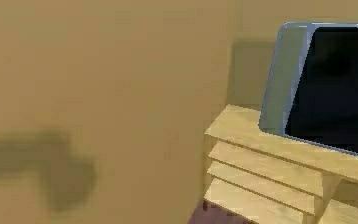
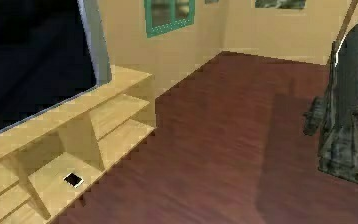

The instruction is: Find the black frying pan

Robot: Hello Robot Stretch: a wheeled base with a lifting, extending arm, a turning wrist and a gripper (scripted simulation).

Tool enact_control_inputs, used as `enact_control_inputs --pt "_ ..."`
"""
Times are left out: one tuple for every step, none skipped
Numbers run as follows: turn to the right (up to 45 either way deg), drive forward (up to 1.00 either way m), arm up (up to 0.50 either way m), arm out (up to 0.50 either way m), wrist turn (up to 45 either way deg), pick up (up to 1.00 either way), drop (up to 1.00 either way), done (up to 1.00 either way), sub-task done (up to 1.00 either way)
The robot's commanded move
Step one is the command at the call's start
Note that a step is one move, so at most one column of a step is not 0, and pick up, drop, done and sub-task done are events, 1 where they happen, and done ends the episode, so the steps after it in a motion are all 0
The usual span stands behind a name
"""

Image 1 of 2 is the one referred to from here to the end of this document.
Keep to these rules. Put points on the light wooden television stand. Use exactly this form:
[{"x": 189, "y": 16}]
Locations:
[{"x": 267, "y": 180}]

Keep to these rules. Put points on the grey television set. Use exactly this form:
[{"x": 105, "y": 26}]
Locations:
[{"x": 333, "y": 90}]

